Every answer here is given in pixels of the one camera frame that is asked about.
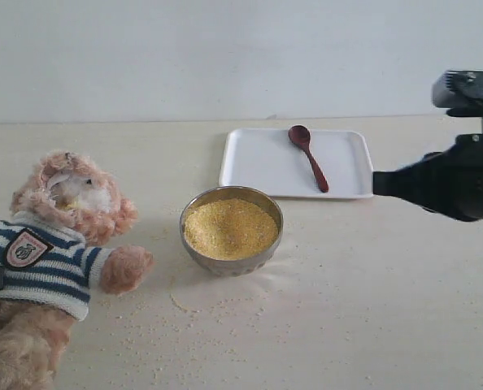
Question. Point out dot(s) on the teddy bear striped sweater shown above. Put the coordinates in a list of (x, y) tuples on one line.
[(55, 253)]

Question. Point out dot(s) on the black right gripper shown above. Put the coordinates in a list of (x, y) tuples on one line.
[(420, 182)]

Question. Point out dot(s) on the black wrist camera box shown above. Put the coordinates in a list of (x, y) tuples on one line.
[(460, 92)]

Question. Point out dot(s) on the white rectangular tray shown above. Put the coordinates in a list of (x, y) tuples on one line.
[(265, 159)]

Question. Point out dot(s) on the dark red wooden spoon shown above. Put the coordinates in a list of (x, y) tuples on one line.
[(300, 136)]

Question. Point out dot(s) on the metal bowl of millet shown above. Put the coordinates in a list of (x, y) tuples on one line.
[(231, 230)]

